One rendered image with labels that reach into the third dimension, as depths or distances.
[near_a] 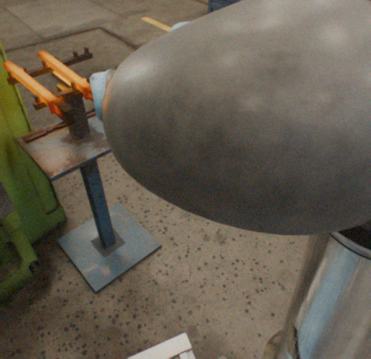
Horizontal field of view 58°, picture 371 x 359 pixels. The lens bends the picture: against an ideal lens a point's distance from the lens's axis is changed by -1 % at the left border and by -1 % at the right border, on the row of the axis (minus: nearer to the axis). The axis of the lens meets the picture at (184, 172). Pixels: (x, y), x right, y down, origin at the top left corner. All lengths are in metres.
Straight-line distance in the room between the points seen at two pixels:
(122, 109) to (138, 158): 0.03
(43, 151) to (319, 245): 1.16
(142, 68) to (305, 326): 0.26
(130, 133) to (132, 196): 1.92
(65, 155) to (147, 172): 1.13
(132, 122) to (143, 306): 1.53
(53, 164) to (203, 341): 0.95
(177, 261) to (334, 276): 1.53
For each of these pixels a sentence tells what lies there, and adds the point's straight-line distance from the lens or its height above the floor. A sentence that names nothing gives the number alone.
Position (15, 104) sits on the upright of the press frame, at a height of 0.77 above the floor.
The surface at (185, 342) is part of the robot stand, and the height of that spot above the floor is 0.77.
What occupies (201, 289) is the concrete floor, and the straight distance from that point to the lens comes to 1.70.
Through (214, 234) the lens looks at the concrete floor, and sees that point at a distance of 1.88.
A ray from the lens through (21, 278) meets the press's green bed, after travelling 1.81.
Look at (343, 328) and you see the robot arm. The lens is 0.31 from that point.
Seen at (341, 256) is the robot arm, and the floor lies 1.30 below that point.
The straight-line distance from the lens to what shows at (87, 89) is 1.08.
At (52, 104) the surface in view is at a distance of 1.04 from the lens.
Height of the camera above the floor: 1.50
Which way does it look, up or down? 43 degrees down
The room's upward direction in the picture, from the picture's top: straight up
